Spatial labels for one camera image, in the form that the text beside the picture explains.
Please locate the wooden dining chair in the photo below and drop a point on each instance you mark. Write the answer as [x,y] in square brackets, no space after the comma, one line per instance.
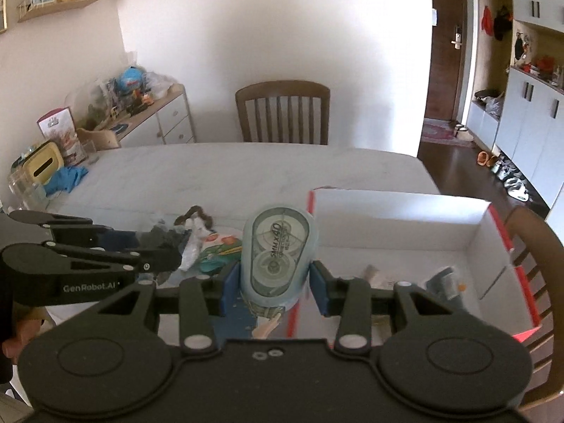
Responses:
[535,246]
[282,110]

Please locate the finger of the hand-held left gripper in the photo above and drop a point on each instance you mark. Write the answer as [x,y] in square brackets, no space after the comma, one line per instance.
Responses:
[154,262]
[114,238]

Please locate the wooden wall shelf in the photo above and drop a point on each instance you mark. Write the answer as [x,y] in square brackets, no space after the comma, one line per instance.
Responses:
[57,9]

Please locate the patterned door rug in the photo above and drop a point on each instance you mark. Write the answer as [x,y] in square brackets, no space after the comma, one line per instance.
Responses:
[436,132]

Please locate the green packet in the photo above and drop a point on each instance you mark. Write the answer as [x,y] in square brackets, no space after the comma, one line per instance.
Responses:
[220,251]

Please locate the red and white carton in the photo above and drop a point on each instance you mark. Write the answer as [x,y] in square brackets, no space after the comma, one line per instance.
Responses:
[59,130]

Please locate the red and white cardboard box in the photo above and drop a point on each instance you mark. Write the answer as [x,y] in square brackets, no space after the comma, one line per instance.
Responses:
[396,238]

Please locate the white plastic bag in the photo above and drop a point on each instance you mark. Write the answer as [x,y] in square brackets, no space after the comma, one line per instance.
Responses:
[159,83]

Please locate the yellow tissue box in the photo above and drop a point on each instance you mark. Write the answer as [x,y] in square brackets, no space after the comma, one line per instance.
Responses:
[42,163]

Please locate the brown scrunchie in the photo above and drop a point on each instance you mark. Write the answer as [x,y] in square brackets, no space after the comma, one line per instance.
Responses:
[196,216]

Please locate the person's left hand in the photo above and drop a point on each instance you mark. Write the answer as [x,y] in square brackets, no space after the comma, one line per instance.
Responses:
[24,332]

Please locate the grey bag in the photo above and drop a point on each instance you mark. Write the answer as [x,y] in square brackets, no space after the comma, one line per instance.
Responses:
[491,103]

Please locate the pair of light slippers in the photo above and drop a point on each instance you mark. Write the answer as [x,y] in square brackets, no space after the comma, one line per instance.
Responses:
[461,132]

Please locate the brown wooden door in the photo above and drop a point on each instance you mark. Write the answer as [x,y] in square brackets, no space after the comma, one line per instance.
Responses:
[445,61]

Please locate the clear plastic container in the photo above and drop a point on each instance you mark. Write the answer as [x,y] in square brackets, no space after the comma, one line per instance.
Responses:
[26,191]

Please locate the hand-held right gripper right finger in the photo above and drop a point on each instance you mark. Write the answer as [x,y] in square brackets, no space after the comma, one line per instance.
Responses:
[321,293]

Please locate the light blue correction tape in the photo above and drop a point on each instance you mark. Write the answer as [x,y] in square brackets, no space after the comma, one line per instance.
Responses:
[277,260]

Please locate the blue toy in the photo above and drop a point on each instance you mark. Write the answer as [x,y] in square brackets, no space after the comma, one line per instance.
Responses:
[131,79]

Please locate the wooden box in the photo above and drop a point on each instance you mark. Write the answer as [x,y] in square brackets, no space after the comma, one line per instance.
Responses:
[101,139]

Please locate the black hanging bag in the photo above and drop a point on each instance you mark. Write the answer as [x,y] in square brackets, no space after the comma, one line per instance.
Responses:
[501,24]

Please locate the grey item with orange tip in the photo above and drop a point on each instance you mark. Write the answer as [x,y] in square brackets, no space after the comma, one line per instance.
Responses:
[445,286]

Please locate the drinking glass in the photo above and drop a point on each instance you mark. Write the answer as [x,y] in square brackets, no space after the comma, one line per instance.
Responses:
[89,153]

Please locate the grey cloth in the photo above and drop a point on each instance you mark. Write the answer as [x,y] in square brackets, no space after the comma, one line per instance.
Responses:
[165,238]

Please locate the white wall cabinet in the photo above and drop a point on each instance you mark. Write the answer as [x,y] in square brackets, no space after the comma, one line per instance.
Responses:
[533,110]

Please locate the clear plastic wrapper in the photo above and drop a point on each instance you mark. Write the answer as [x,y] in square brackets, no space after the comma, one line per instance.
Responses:
[191,249]

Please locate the row of shoes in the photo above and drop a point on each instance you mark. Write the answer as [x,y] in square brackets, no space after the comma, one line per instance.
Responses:
[511,178]

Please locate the blue cloth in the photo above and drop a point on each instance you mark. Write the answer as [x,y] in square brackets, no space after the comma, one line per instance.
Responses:
[66,178]

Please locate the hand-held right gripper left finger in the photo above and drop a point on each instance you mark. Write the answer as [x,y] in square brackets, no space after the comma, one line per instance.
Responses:
[230,288]

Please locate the beige small item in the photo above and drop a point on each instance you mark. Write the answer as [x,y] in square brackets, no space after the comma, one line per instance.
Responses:
[373,274]

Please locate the pair of orange shoes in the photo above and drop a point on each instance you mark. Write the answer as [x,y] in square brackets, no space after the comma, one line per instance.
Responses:
[486,158]

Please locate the white wooden sideboard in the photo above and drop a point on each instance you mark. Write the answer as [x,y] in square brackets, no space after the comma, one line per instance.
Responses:
[172,119]

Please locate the red hanging bag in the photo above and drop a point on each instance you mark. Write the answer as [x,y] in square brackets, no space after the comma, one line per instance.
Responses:
[487,20]

